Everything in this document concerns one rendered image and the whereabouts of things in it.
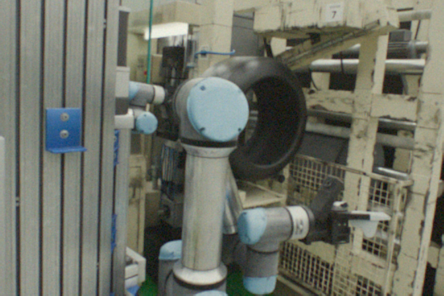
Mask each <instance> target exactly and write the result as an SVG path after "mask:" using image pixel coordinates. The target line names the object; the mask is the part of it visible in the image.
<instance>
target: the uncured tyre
mask: <svg viewBox="0 0 444 296"><path fill-rule="evenodd" d="M201 77H202V78H209V77H217V78H220V79H224V80H226V81H229V82H231V83H234V84H235V85H236V86H237V87H238V88H239V89H240V90H241V91H242V92H243V94H244V96H246V93H247V92H248V91H249V90H250V89H251V88H252V90H253V91H254V94H255V97H256V101H257V106H258V116H257V121H256V126H255V128H254V131H253V133H252V135H251V137H250V138H249V139H248V141H247V142H246V143H245V144H244V145H243V146H242V147H239V143H238V140H237V147H236V148H235V149H234V150H233V151H231V152H230V153H229V158H228V160H229V165H230V168H231V169H232V172H233V176H234V178H236V179H238V180H242V181H249V182H257V181H263V180H267V179H269V178H271V177H273V176H275V175H277V174H278V172H281V171H282V170H283V169H284V168H285V167H286V166H287V164H288V163H289V162H291V160H292V159H293V158H294V156H295V154H296V152H297V151H298V149H299V147H300V146H301V143H302V141H303V138H304V134H305V129H306V125H307V104H306V100H305V94H304V92H303V89H302V87H301V84H300V83H299V81H298V79H297V78H296V76H295V74H294V72H293V71H292V70H291V69H290V68H288V66H286V65H285V64H284V63H282V62H281V61H278V60H276V59H273V58H270V57H230V58H227V59H224V60H221V61H219V62H217V63H215V64H214V65H213V66H211V67H210V68H209V69H207V70H206V71H205V72H204V73H203V74H202V76H201Z"/></svg>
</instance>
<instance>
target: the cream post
mask: <svg viewBox="0 0 444 296"><path fill-rule="evenodd" d="M233 6H234V0H202V15H201V17H200V39H199V50H198V51H199V52H200V47H201V46H207V45H209V48H208V51H209V52H223V53H228V52H230V43H231V35H232V25H233ZM227 58H229V55H220V54H208V59H200V54H198V72H197V77H200V73H204V72H205V71H206V70H207V69H209V68H210V67H211V66H213V65H214V64H215V63H217V62H219V61H221V60H224V59H227Z"/></svg>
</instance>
